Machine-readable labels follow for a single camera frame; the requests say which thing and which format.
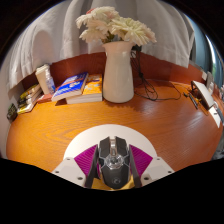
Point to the dark green mug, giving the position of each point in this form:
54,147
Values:
12,113

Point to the white pleated curtain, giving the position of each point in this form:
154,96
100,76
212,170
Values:
50,36

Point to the white ceramic vase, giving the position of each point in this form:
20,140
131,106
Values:
118,73

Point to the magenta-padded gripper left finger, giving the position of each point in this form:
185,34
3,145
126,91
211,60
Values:
68,169

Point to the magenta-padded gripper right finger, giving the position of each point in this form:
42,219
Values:
156,169

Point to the orange book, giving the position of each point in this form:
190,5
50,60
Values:
93,87

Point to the white flat device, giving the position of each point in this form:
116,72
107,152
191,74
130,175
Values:
203,94

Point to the yellow and white book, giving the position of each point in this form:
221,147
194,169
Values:
28,108

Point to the red-brown book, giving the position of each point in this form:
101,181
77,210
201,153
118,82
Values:
45,97

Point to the black pen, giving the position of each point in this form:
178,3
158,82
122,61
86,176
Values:
193,100

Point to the dark window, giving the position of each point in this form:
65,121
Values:
201,50

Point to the black grey computer mouse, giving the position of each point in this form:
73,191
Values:
114,165

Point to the white flower bunch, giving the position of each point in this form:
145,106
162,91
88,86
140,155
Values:
126,28

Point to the white card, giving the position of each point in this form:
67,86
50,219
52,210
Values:
215,116

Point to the cream lidded tumbler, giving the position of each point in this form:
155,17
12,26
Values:
41,78

